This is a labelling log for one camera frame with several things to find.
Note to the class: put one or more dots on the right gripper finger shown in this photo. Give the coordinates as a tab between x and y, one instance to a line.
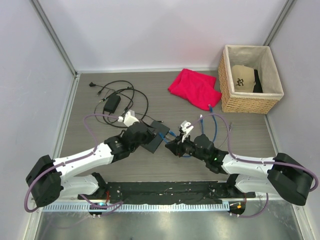
174	148
179	139

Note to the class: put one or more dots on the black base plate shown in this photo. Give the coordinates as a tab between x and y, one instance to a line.
169	193

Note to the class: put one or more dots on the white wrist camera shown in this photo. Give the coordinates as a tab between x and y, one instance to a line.
185	129
129	118

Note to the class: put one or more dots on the red cloth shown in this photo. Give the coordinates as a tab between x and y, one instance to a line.
197	88

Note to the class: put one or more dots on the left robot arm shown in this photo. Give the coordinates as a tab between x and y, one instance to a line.
51	179

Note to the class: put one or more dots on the wicker basket with liner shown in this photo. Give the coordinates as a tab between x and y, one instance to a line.
256	57

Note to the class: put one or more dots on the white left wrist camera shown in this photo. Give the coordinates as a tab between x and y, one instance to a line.
129	118

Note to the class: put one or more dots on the black power adapter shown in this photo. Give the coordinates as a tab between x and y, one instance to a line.
112	103

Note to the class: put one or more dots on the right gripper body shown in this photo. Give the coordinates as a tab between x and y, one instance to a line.
188	147

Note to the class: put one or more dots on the black item in basket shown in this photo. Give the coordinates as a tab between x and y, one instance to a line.
257	87

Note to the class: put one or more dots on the white slotted cable duct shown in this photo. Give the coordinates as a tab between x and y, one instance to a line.
86	207

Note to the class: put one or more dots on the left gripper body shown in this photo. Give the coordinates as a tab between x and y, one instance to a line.
138	144

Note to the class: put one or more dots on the beige baseball cap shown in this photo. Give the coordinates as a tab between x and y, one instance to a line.
243	78

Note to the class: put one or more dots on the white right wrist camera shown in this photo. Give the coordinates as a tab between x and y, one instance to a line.
185	129

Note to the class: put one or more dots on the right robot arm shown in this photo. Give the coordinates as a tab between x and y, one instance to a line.
280	175

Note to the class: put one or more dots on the black network switch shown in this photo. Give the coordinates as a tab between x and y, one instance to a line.
158	127

